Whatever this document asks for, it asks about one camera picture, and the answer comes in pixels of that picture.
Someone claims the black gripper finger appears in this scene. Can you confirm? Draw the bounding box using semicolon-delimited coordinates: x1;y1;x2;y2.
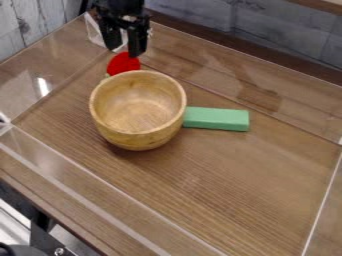
99;19;123;50
127;27;149;58

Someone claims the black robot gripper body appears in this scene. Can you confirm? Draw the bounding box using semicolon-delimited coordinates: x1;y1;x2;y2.
94;0;150;31

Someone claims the red toy fruit green stem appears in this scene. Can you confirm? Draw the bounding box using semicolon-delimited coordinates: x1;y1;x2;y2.
106;52;141;77

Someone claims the light wooden bowl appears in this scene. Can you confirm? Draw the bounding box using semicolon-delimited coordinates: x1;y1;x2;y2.
88;70;187;151

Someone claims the green rectangular block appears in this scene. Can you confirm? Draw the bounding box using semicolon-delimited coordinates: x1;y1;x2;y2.
183;107;250;132

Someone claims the clear acrylic tray wall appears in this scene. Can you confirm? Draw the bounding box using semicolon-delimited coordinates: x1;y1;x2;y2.
0;20;342;256

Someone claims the black metal table frame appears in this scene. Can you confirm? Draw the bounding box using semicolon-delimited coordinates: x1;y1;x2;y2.
0;181;98;256

